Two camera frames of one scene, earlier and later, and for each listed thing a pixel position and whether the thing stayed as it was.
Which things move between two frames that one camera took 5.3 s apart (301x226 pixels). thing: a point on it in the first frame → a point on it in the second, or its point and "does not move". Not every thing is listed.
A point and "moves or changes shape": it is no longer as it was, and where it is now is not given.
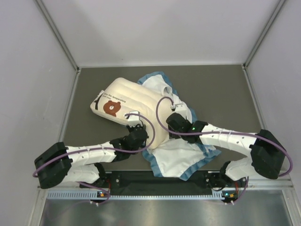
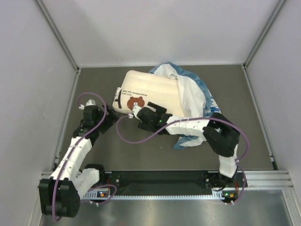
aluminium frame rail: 253,183 does not move
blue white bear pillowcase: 175,158 → 196,99
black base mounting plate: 145,182 does not move
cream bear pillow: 122,98 moves or changes shape
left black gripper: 130,128 → 111,118
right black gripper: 173,135 → 160,110
